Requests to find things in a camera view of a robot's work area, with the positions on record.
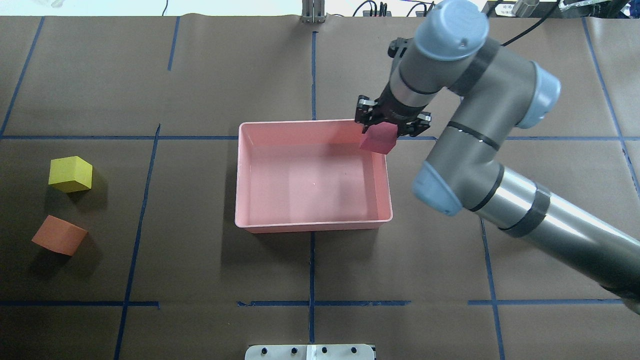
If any yellow foam block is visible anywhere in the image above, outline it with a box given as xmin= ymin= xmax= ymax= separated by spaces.
xmin=48 ymin=156 xmax=94 ymax=194

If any red foam block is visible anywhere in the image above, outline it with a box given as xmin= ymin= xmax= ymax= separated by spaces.
xmin=359 ymin=121 xmax=398 ymax=155

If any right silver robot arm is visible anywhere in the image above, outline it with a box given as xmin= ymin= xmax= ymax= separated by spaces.
xmin=354 ymin=0 xmax=640 ymax=313

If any orange foam block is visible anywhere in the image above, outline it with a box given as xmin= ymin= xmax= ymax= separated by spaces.
xmin=31 ymin=215 xmax=89 ymax=256

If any pink plastic bin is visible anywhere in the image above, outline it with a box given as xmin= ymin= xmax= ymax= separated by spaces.
xmin=234 ymin=119 xmax=393 ymax=234

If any aluminium frame post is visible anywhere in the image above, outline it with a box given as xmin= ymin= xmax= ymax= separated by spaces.
xmin=301 ymin=0 xmax=327 ymax=24

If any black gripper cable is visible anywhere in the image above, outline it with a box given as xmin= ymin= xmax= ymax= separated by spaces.
xmin=500 ymin=0 xmax=566 ymax=48

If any white pedestal post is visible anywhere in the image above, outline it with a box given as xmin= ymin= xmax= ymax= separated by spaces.
xmin=244 ymin=343 xmax=377 ymax=360

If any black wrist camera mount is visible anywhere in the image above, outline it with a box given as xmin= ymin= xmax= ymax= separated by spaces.
xmin=387 ymin=37 xmax=413 ymax=60

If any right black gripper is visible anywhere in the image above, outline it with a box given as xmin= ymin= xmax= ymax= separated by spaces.
xmin=354 ymin=85 xmax=432 ymax=138

